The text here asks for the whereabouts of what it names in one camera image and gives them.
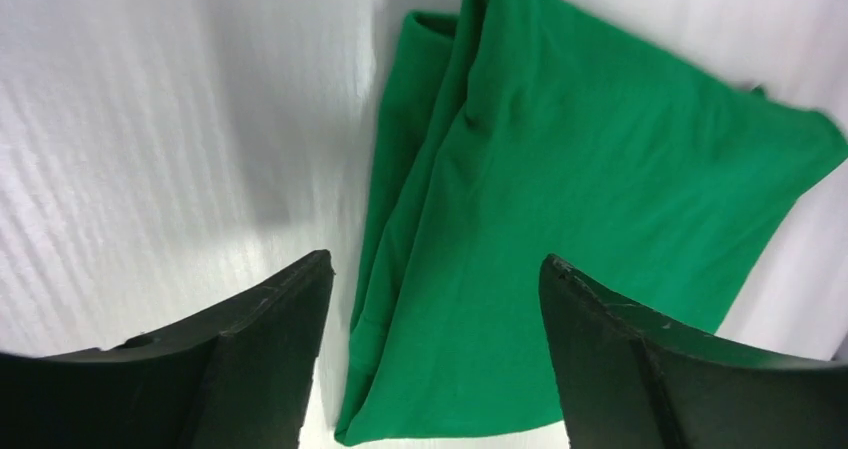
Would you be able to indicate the green t-shirt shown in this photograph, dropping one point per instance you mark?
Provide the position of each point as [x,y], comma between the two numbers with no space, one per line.
[515,129]

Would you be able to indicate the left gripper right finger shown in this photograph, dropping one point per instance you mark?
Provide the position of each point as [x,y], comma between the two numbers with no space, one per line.
[631,377]

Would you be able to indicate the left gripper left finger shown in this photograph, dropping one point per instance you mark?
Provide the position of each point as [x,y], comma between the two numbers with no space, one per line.
[235,375]

